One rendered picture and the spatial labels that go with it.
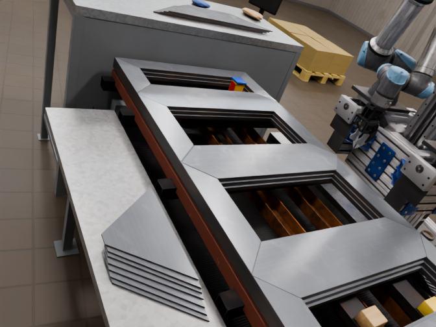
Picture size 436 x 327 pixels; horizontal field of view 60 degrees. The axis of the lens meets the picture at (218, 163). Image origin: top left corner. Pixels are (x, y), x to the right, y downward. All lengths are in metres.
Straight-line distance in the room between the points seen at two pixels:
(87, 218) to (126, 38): 0.98
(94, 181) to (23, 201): 1.06
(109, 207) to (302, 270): 0.57
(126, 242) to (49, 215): 1.20
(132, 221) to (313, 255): 0.51
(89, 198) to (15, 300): 0.80
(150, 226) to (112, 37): 1.02
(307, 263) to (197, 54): 1.29
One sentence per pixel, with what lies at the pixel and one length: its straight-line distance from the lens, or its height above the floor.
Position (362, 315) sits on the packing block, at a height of 0.81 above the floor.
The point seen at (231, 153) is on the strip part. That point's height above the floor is 0.86.
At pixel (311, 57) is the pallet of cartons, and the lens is 5.53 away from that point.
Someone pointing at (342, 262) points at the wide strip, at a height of 0.86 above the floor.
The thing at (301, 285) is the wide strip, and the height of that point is 0.86.
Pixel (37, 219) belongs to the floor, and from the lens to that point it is 2.14.
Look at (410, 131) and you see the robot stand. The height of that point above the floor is 0.98.
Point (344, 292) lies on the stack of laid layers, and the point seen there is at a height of 0.83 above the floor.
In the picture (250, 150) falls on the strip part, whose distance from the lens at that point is 1.40.
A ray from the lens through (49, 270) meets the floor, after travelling 1.93.
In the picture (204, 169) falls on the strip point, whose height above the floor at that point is 0.86.
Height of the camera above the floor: 1.53
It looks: 32 degrees down
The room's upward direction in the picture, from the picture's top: 21 degrees clockwise
